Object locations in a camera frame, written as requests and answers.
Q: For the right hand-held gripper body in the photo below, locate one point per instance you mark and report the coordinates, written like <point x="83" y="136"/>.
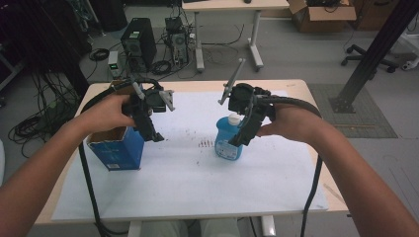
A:
<point x="245" y="97"/>

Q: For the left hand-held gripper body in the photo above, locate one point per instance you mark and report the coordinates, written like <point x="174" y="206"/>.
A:
<point x="146" y="102"/>

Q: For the blue bottle with white cap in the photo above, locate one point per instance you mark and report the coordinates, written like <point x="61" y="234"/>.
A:
<point x="225" y="144"/>

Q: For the blue cardboard box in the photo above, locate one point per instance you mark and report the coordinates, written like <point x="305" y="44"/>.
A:
<point x="122" y="154"/>

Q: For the person's left hand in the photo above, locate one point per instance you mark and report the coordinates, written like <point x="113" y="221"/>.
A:
<point x="105" y="113"/>

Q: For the person's right hand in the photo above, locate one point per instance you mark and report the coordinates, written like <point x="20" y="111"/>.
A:
<point x="293" y="123"/>

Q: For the small white power supply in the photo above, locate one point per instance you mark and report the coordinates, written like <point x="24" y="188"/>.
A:
<point x="114" y="64"/>

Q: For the white table mat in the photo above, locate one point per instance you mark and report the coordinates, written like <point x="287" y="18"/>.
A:
<point x="184" y="184"/>

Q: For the large black computer tower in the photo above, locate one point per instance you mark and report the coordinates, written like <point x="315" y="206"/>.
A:
<point x="141" y="39"/>

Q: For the small black computer tower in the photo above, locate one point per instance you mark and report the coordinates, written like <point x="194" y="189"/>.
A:
<point x="178" y="42"/>

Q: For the white desk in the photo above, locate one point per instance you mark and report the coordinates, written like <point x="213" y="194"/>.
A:
<point x="230" y="5"/>

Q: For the white table leg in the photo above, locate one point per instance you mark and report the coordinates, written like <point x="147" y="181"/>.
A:
<point x="268" y="226"/>

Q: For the open brown cardboard box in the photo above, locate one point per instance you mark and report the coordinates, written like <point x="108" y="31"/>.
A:
<point x="319" y="16"/>

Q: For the black office chair base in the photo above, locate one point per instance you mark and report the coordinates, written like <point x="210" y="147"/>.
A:
<point x="365" y="58"/>

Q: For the black metal stand post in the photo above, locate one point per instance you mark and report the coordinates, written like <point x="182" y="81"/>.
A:
<point x="378" y="56"/>

